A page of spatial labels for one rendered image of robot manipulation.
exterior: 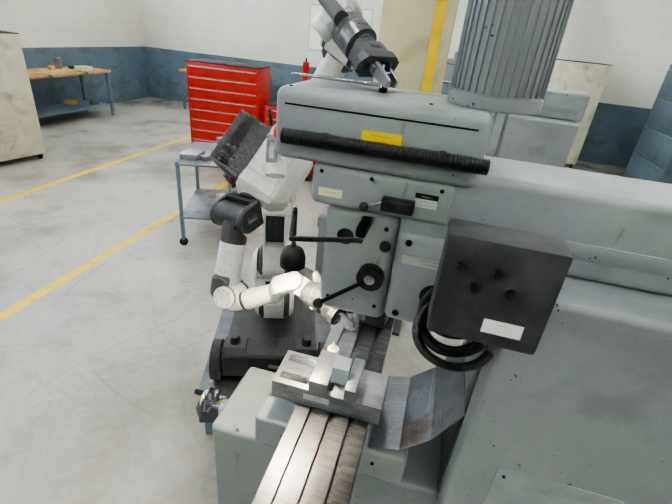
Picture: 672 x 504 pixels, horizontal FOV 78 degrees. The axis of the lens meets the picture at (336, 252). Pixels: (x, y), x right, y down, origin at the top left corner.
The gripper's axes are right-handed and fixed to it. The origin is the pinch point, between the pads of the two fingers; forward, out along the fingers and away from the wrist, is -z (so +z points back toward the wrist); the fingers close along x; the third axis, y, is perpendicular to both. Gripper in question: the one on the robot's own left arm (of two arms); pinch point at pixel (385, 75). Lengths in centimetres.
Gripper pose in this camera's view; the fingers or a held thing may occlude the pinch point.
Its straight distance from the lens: 105.7
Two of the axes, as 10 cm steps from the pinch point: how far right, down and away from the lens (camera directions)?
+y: 3.9, -5.5, -7.4
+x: -7.8, 2.3, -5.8
